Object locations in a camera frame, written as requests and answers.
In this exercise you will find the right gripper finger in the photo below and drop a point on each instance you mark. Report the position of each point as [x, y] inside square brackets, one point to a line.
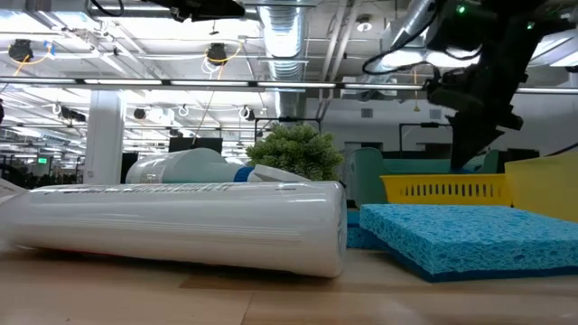
[469, 140]

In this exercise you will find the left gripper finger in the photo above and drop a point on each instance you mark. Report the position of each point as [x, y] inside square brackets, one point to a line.
[217, 11]

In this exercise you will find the small yellow slotted basket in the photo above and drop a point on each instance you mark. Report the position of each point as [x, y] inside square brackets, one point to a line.
[451, 198]

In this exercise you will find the teal liquid spray bottle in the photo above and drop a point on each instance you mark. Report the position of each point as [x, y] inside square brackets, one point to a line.
[189, 167]

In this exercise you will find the white cylindrical bottle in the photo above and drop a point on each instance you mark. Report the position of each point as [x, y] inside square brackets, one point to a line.
[180, 225]

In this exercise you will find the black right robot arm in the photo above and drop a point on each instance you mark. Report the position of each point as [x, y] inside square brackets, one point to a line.
[496, 27]

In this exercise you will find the black equipment box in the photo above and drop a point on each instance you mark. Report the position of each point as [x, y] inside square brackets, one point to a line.
[519, 155]

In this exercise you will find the translucent yellow bin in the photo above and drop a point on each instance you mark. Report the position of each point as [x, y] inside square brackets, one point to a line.
[546, 189]

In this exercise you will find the LED light bar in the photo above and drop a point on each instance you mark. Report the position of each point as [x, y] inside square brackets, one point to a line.
[122, 82]

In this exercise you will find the teal plastic bin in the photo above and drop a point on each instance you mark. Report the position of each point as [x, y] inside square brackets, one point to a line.
[370, 185]

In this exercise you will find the black monitor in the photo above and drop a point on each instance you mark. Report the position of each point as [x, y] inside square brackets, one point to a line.
[198, 145]

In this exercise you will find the white pillar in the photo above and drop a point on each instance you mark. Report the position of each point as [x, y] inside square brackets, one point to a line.
[103, 135]

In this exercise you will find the green artificial potted plant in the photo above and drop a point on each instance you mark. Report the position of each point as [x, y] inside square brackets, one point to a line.
[293, 151]

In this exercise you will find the black tall cabinet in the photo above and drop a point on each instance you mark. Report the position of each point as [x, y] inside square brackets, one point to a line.
[129, 167]

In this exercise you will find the green exit sign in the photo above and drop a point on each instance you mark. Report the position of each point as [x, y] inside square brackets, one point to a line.
[42, 160]

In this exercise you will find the black stand frame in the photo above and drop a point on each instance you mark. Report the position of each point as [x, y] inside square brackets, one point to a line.
[289, 119]
[429, 124]

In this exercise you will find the large silver spiral duct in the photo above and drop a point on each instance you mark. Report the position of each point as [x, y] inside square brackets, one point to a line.
[283, 40]

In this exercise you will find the slanted silver duct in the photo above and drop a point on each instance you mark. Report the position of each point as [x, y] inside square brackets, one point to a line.
[408, 27]

